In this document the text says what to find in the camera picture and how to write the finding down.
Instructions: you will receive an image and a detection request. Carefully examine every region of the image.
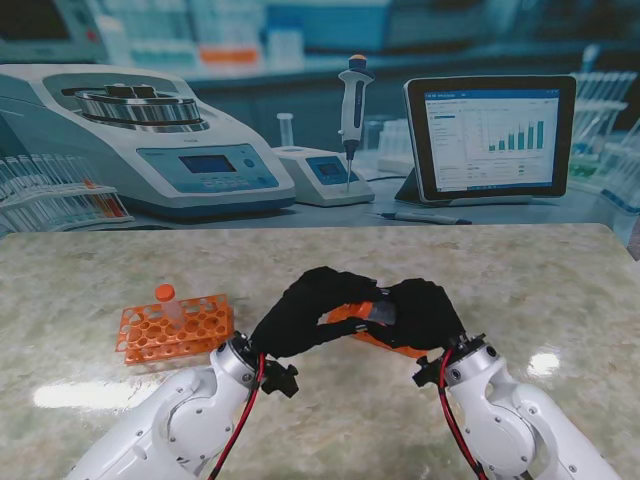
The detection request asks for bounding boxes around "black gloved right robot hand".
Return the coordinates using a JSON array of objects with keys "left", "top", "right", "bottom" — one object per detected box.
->
[{"left": 367, "top": 278, "right": 467, "bottom": 351}]

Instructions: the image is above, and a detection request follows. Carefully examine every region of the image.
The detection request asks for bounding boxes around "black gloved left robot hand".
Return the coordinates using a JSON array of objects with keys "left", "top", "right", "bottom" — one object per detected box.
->
[{"left": 252, "top": 266, "right": 379, "bottom": 360}]

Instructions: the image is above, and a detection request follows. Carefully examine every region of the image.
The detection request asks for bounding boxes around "clear plastic test tube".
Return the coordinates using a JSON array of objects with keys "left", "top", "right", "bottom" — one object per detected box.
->
[
  {"left": 159, "top": 297, "right": 187, "bottom": 332},
  {"left": 368, "top": 299, "right": 398, "bottom": 326}
]

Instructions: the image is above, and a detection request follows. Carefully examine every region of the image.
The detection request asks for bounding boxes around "empty orange test tube rack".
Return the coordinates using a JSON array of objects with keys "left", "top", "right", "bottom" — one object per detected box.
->
[{"left": 115, "top": 293, "right": 236, "bottom": 366}]

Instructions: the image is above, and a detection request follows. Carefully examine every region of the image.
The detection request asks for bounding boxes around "printed laboratory backdrop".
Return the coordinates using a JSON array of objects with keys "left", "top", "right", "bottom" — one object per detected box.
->
[{"left": 0, "top": 0, "right": 640, "bottom": 247}]

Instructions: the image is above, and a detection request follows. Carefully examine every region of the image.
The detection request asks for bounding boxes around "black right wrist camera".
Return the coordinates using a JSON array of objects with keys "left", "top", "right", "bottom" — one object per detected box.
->
[{"left": 411, "top": 357, "right": 445, "bottom": 389}]

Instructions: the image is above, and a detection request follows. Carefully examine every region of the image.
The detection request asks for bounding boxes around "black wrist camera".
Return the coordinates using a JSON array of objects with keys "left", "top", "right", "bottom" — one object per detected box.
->
[
  {"left": 260, "top": 359, "right": 300, "bottom": 399},
  {"left": 411, "top": 357, "right": 445, "bottom": 389}
]

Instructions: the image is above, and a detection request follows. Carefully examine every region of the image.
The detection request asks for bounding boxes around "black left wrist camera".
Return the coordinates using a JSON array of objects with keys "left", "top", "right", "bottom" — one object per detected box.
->
[{"left": 260, "top": 359, "right": 300, "bottom": 399}]

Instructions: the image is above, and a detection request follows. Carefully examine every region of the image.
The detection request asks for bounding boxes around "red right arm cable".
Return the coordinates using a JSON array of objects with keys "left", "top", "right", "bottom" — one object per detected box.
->
[{"left": 437, "top": 348, "right": 489, "bottom": 480}]

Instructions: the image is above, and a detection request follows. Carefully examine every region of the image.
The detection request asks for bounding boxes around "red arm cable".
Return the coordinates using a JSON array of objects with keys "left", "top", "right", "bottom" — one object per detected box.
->
[
  {"left": 437, "top": 348, "right": 489, "bottom": 480},
  {"left": 207, "top": 352, "right": 267, "bottom": 480}
]

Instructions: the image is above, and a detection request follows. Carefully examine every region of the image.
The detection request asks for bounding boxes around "red left arm cable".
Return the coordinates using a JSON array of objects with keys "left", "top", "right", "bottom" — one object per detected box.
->
[{"left": 207, "top": 352, "right": 267, "bottom": 480}]

